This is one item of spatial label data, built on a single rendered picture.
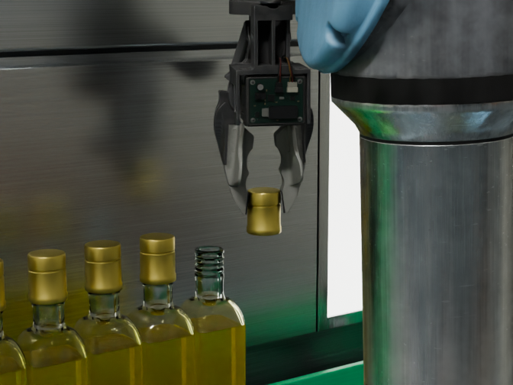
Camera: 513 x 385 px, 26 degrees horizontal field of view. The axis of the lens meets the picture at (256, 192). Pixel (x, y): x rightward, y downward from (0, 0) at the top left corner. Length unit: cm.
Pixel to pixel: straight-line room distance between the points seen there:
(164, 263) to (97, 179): 15
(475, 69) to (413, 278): 12
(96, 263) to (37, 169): 15
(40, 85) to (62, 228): 15
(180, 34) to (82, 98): 14
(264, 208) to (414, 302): 53
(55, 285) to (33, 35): 27
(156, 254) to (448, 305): 51
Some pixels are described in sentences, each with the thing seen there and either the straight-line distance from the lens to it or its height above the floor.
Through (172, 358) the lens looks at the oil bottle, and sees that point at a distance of 108.
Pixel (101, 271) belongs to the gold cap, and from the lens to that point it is 104.
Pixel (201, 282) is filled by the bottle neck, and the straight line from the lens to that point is 110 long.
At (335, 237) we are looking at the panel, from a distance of 137.
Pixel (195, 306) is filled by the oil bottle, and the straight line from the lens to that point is 110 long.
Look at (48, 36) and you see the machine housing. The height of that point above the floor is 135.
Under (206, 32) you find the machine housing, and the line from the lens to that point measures 123.
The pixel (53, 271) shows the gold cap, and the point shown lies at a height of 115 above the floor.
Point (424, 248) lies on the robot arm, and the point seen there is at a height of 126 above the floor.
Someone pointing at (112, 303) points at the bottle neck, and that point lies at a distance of 105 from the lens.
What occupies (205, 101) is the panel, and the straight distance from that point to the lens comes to 123.
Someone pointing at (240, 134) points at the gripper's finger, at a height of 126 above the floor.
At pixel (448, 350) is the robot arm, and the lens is 61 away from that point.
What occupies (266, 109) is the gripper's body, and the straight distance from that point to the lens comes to 104.
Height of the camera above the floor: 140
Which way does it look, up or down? 10 degrees down
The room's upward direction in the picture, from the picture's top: straight up
